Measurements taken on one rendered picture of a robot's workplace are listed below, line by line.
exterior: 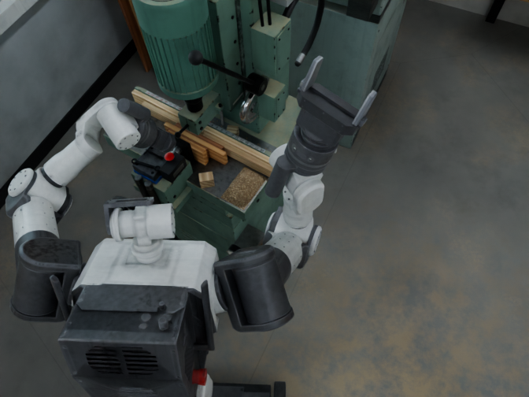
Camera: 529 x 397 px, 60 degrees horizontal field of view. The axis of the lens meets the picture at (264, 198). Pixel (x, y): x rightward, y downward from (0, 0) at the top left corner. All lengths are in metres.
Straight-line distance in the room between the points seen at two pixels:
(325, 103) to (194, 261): 0.39
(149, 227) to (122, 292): 0.13
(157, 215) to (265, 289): 0.25
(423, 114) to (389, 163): 0.43
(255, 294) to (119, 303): 0.25
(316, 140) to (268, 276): 0.27
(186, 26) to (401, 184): 1.75
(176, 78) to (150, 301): 0.64
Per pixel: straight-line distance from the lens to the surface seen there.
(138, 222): 0.88
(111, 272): 0.93
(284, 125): 1.77
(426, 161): 2.77
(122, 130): 1.14
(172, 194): 1.50
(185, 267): 0.91
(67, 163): 1.21
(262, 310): 0.90
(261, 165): 1.49
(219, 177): 1.53
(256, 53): 1.42
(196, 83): 1.30
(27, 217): 1.14
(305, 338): 2.24
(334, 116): 0.80
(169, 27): 1.17
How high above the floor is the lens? 2.18
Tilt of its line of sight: 60 degrees down
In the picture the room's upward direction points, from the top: 3 degrees counter-clockwise
